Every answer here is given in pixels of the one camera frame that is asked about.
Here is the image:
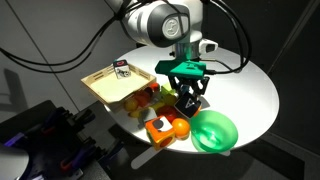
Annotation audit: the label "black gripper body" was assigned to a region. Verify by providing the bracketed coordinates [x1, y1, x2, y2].
[176, 75, 202, 92]

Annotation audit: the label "black letter A plush cube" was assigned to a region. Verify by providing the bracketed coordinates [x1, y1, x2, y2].
[173, 91, 203, 119]

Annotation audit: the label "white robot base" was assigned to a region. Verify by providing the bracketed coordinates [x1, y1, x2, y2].
[0, 144, 30, 180]

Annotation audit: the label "small red toy ball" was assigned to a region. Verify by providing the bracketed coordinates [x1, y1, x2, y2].
[149, 82, 160, 93]

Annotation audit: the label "red toy tomato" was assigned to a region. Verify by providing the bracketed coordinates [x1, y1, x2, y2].
[157, 105, 178, 123]

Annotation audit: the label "yellow toy banana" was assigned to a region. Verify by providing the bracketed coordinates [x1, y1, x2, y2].
[129, 101, 166, 119]

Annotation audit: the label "red toy pieces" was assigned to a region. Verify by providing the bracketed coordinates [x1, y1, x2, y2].
[134, 89, 153, 108]

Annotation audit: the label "orange toy fruit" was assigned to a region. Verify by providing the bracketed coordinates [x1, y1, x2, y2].
[171, 117, 191, 139]

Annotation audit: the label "yellow toy lemon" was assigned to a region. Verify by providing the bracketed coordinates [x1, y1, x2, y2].
[123, 98, 139, 112]

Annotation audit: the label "orange plush cube grey circle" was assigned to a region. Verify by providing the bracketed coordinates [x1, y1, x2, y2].
[145, 115, 177, 152]

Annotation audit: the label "zebra print plush cube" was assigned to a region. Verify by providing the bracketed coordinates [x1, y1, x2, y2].
[112, 59, 132, 80]

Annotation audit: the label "wooden slatted box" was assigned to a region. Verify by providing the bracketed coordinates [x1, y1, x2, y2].
[80, 62, 158, 114]

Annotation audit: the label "light green cube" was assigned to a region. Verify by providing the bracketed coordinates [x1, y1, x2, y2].
[160, 83, 176, 98]

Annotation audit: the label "green plastic bowl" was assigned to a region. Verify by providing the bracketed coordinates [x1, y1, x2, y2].
[189, 109, 239, 154]

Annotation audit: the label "long white table foot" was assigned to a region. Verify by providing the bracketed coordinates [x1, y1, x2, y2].
[130, 146, 158, 170]

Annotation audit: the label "black clamp knob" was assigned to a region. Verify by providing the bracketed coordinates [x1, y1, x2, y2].
[73, 108, 96, 130]

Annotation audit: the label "dark diagonal pole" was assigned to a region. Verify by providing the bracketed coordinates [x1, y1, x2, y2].
[266, 0, 320, 74]

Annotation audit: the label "purple orange spring clamp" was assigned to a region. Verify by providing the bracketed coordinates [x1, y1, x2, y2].
[41, 107, 67, 135]
[59, 145, 96, 171]

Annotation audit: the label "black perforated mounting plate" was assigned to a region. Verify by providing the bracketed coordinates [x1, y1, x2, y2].
[19, 126, 85, 180]

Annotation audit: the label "purple silver clamp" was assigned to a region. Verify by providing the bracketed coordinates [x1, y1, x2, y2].
[3, 132, 29, 148]

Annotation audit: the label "green printed gripper mount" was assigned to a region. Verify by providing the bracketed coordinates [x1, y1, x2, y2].
[154, 59, 208, 80]

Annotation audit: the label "black looped cable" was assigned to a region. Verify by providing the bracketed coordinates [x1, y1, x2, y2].
[199, 0, 252, 75]

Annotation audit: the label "black cable bundle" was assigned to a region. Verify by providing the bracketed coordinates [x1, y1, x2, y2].
[0, 0, 148, 74]

